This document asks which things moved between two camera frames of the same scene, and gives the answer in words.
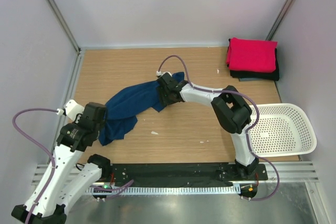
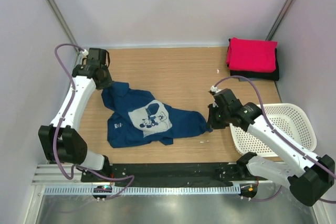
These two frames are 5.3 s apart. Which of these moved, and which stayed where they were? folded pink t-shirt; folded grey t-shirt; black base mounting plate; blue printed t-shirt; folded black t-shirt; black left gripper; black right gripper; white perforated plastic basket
Moved: blue printed t-shirt; black left gripper; black right gripper
Stayed: folded grey t-shirt; folded black t-shirt; black base mounting plate; folded pink t-shirt; white perforated plastic basket
